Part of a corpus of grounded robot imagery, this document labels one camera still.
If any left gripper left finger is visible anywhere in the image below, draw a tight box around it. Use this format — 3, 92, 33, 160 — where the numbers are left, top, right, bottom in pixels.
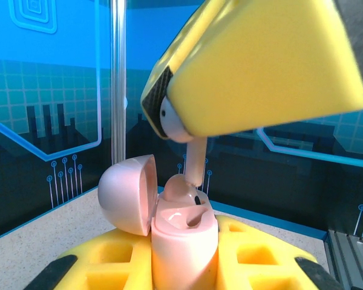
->
24, 227, 154, 290

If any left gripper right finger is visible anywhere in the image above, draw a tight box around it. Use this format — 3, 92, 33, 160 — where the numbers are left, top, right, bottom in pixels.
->
214, 214, 344, 290

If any pink earbud charging case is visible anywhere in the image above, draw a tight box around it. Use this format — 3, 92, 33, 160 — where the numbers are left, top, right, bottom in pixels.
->
97, 154, 221, 290

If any pink wireless earbud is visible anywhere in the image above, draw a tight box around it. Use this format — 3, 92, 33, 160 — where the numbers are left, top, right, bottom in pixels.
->
162, 173, 202, 207
159, 96, 208, 187

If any aluminium frame post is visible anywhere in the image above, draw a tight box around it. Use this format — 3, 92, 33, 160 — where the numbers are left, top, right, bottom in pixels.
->
111, 0, 128, 166

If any wide aluminium mounting rail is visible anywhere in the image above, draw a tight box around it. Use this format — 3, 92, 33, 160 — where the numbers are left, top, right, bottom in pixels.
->
324, 228, 363, 290

